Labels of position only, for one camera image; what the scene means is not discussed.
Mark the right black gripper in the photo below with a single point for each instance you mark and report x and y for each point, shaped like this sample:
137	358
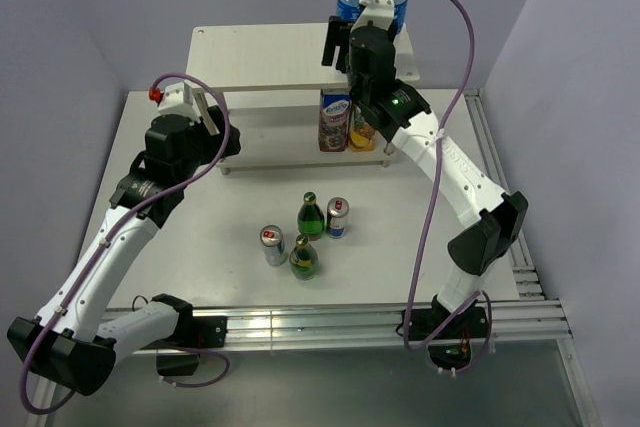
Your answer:
338	35

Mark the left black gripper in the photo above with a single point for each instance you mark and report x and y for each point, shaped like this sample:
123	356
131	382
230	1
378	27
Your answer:
199	128

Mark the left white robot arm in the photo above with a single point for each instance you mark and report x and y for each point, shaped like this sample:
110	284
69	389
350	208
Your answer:
67	341

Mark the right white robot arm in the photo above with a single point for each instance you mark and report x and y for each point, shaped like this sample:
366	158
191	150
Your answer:
491	218

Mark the white two-tier wooden shelf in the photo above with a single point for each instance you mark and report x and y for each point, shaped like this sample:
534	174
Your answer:
271	77

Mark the purple grape juice carton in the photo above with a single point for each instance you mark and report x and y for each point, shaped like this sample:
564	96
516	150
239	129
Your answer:
334	117

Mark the left silver drink can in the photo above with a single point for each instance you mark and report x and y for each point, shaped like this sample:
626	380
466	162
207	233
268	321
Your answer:
273	244

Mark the silver drink can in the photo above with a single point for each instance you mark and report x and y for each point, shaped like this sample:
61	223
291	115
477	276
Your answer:
337	217
273	244

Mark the rear green glass bottle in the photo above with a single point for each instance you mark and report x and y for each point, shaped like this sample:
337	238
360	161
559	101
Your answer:
310	218

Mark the green glass bottle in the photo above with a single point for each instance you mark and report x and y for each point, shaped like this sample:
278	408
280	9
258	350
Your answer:
304	259
310	218

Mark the yellow pineapple juice carton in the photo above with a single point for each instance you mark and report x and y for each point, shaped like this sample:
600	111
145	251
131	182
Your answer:
361	135

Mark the right silver drink can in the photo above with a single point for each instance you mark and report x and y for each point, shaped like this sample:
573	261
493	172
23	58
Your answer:
337	217

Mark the front green glass bottle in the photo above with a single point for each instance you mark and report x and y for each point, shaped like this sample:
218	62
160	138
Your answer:
304	259

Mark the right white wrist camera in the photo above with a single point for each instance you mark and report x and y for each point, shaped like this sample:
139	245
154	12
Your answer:
376	13

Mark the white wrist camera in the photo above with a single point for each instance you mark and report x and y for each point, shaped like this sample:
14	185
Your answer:
175	99
376	13

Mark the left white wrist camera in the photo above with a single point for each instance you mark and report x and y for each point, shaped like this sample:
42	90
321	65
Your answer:
175	99

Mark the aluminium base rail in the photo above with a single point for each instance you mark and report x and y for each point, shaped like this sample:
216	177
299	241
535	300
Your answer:
347	367

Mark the aluminium side rail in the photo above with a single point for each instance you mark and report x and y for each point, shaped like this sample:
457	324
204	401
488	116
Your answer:
522	262

